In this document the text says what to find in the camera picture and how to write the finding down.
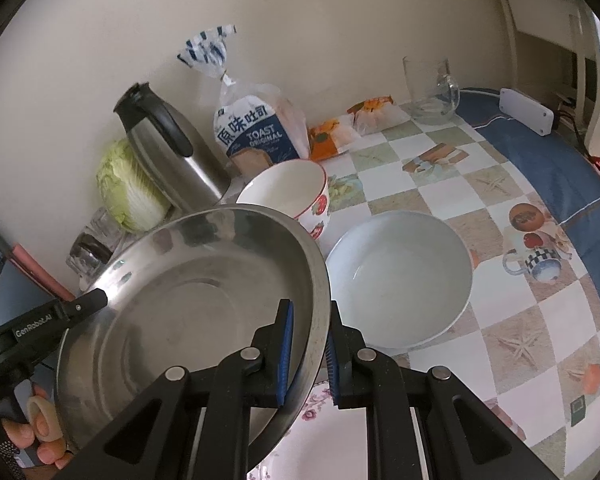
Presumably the orange snack packet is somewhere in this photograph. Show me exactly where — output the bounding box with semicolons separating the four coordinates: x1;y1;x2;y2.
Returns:
307;115;356;162
347;95;411;136

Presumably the clear glass mug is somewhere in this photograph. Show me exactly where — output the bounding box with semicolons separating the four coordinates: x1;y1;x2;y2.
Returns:
402;55;462;126

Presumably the stainless steel bowl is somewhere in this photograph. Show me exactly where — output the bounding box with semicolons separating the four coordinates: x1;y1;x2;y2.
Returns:
55;205;331;466

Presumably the sliced bread bag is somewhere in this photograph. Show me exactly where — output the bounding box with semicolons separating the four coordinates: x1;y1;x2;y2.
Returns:
176;24;311;177

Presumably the large white bowl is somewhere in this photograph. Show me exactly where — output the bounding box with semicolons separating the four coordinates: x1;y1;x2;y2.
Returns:
325;211;474;352

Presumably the pink curved bar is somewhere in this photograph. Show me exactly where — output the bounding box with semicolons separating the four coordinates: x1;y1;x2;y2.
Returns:
9;244;76;301

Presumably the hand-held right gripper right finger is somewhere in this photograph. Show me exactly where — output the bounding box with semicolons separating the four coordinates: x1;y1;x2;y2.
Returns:
323;300;556;480

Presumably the dark brown glass jug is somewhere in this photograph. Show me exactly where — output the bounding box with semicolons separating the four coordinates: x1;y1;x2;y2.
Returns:
65;233;114;281

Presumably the person's left hand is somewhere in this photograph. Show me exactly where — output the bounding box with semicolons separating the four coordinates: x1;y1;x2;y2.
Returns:
3;384;74;469

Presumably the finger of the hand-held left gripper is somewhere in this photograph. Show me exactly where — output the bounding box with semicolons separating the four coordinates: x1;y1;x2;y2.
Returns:
60;287;109;318

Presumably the black power cable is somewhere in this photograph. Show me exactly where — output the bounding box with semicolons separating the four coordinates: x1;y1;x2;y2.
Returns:
552;102;600;161

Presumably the stainless steel thermos jug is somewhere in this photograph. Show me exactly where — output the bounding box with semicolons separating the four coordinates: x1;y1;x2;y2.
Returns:
113;82;233;213

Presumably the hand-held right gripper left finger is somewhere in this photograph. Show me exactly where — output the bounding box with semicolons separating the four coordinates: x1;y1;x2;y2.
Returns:
45;299;295;480

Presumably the white power strip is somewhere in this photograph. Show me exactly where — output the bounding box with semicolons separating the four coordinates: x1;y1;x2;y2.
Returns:
499;87;554;136

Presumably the clear glass tumbler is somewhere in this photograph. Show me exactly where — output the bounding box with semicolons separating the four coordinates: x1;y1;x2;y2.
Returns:
87;204;131;256

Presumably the strawberry print bowl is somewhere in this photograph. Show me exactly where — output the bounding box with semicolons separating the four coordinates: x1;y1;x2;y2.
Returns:
236;159;329;242

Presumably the white wooden chair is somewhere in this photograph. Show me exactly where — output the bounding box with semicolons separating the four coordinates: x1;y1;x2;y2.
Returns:
495;0;600;153

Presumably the checkered printed table cover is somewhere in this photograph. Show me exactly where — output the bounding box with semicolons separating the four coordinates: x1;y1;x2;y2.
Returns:
260;95;600;480

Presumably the napa cabbage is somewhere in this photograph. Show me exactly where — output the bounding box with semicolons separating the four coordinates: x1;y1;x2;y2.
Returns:
96;139;173;233

